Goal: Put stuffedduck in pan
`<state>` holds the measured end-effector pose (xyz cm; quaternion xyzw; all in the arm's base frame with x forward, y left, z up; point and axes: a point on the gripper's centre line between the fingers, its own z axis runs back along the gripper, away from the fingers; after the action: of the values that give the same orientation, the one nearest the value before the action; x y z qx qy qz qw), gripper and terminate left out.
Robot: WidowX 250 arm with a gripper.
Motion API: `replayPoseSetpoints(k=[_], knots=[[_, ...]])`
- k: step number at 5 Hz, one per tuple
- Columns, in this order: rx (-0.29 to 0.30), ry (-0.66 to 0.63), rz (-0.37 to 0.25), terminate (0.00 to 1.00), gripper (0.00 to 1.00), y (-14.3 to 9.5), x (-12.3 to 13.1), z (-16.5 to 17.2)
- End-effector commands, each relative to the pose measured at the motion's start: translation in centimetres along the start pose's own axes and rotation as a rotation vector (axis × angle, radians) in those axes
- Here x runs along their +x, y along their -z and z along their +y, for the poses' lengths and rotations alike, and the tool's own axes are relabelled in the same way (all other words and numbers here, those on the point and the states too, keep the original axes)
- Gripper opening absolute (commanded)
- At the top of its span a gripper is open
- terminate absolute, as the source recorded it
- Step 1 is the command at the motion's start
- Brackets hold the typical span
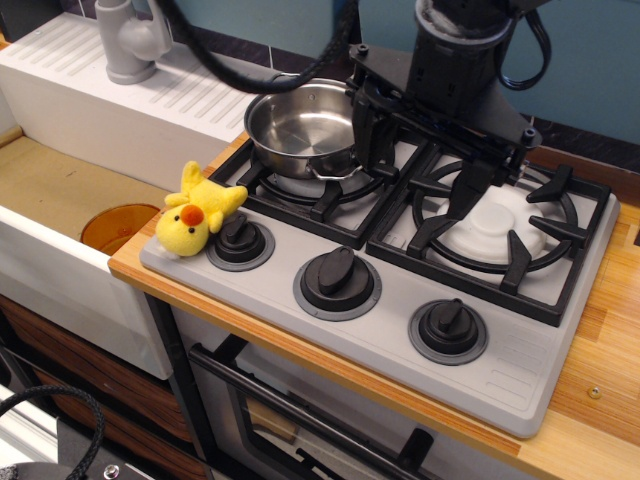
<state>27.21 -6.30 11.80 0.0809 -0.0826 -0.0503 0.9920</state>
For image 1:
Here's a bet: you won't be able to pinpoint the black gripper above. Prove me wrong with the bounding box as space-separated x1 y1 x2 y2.
347 44 541 220

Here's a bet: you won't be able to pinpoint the yellow stuffed duck toy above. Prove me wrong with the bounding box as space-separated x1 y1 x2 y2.
155 161 248 257

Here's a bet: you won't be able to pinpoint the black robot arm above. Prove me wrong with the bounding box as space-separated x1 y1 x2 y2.
350 1 551 220

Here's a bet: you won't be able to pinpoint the stainless steel pan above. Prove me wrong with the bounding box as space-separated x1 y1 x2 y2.
244 78 362 180

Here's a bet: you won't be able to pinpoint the black left burner grate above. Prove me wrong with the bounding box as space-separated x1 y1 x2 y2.
210 128 434 249

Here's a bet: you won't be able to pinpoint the black burner grate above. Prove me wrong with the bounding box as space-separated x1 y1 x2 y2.
366 152 618 327
210 128 434 249

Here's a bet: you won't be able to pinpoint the white right burner cap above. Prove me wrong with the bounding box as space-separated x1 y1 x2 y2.
437 185 547 264

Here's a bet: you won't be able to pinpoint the black right burner grate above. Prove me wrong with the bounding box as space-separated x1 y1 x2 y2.
366 152 618 327

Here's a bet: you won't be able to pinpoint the black middle stove knob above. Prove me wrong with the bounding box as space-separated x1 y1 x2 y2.
293 246 382 322

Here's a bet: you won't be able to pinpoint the black stove knob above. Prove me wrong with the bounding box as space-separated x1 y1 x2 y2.
408 298 489 366
205 214 276 272
293 246 382 322

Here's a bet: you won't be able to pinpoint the grey toy stove top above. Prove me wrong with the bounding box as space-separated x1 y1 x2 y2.
138 130 621 440

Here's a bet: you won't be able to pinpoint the black right stove knob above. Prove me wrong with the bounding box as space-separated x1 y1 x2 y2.
408 298 489 366

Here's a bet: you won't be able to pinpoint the black left stove knob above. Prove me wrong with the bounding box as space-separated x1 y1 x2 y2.
205 214 276 272

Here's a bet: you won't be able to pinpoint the grey toy faucet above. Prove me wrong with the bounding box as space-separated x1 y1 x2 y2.
95 0 173 85

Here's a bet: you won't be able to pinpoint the orange plastic plate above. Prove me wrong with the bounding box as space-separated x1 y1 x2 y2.
80 204 159 256

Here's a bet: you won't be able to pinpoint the oven door with window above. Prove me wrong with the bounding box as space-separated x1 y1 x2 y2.
178 319 528 479

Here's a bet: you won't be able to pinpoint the white toy sink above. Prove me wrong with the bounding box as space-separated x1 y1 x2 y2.
1 13 251 380

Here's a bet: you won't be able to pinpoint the wooden drawer fronts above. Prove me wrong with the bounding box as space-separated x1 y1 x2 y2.
1 298 211 479

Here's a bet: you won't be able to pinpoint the black braided cable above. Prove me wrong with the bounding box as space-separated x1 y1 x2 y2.
155 0 361 95

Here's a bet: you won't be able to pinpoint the black oven door handle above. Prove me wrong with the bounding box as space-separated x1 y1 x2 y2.
188 335 433 479

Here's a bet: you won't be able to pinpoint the black braided cable foreground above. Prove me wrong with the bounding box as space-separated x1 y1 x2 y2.
1 385 106 479

